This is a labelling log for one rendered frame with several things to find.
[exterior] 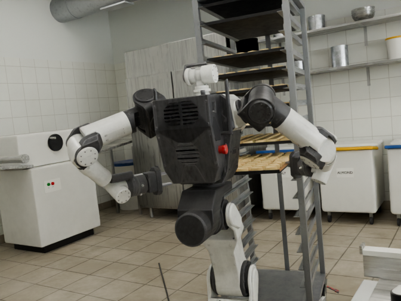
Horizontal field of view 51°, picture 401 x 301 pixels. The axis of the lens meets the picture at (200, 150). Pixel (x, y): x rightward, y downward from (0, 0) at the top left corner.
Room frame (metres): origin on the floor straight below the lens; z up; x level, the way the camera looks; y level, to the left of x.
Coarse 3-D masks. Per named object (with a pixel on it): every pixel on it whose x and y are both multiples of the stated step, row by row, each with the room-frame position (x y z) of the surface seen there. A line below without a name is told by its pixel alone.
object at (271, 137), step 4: (244, 136) 2.58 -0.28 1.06; (248, 136) 2.58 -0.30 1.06; (252, 136) 2.50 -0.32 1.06; (256, 136) 2.51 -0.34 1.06; (260, 136) 2.44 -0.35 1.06; (264, 136) 2.43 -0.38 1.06; (268, 136) 2.37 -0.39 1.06; (272, 136) 2.35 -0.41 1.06; (276, 136) 2.30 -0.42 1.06; (280, 136) 2.27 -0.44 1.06; (284, 136) 2.33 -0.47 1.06; (240, 140) 2.26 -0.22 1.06; (244, 140) 2.28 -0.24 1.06; (248, 140) 2.21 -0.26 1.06; (252, 140) 2.21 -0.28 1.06; (256, 140) 2.15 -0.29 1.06; (260, 140) 2.13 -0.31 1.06; (264, 140) 2.14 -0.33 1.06; (268, 140) 2.12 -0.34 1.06; (272, 140) 2.11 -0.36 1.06; (276, 140) 2.12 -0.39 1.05; (280, 140) 2.10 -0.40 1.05
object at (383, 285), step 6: (378, 282) 0.85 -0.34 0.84; (384, 282) 0.85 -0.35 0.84; (390, 282) 0.84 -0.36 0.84; (396, 282) 0.84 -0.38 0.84; (378, 288) 0.82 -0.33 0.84; (384, 288) 0.82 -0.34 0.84; (390, 288) 0.82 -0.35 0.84; (372, 294) 0.80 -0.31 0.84; (378, 294) 0.80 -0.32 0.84; (384, 294) 0.79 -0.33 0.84; (390, 294) 0.69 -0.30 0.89; (396, 294) 0.68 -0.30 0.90; (372, 300) 0.78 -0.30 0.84; (378, 300) 0.77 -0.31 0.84; (384, 300) 0.77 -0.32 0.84; (390, 300) 0.77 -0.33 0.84; (396, 300) 0.68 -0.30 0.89
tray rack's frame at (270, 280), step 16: (208, 0) 2.19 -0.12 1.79; (224, 0) 2.33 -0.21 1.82; (304, 16) 2.58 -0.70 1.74; (304, 32) 2.59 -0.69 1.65; (304, 48) 2.59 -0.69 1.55; (304, 64) 2.59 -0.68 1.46; (272, 80) 2.69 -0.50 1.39; (320, 224) 2.58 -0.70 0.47; (320, 240) 2.59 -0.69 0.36; (288, 256) 2.69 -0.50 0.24; (320, 256) 2.59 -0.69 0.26; (272, 272) 2.68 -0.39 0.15; (288, 272) 2.65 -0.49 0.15; (320, 272) 2.59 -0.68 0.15; (272, 288) 2.44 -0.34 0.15; (288, 288) 2.41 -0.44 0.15; (304, 288) 2.39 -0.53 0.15; (320, 288) 2.37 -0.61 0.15
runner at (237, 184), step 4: (240, 180) 2.61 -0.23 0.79; (244, 180) 2.68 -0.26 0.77; (248, 180) 2.68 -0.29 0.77; (236, 184) 2.52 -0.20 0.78; (240, 184) 2.58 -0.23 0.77; (244, 184) 2.58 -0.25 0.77; (232, 188) 2.44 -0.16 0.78; (236, 188) 2.46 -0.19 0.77; (228, 192) 2.35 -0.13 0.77; (232, 192) 2.35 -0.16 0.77; (224, 196) 2.25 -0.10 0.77
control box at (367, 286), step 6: (366, 282) 0.86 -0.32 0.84; (372, 282) 0.86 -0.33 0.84; (360, 288) 0.83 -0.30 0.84; (366, 288) 0.83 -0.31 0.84; (372, 288) 0.83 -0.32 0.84; (354, 294) 0.81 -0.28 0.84; (360, 294) 0.81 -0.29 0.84; (366, 294) 0.80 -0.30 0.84; (354, 300) 0.78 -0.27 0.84; (360, 300) 0.78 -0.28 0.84; (366, 300) 0.78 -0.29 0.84
